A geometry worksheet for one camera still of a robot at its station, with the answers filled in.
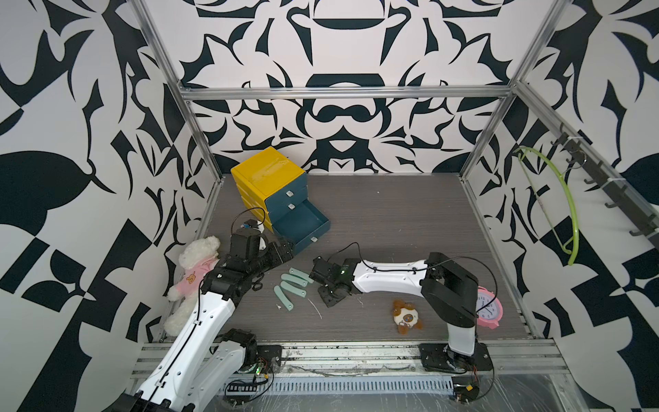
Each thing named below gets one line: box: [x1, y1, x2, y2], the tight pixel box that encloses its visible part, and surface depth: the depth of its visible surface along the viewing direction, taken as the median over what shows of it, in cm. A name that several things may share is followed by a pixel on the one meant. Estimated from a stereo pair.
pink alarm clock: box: [475, 285, 504, 330], surface depth 83 cm
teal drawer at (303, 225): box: [272, 199, 332, 255], surface depth 98 cm
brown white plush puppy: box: [392, 299, 424, 336], surface depth 80 cm
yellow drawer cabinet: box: [230, 145, 309, 233], surface depth 91 cm
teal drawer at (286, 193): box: [264, 171, 308, 215], surface depth 90 cm
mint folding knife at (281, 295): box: [273, 284, 295, 312], surface depth 87 cm
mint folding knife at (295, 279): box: [280, 272, 309, 288], surface depth 91 cm
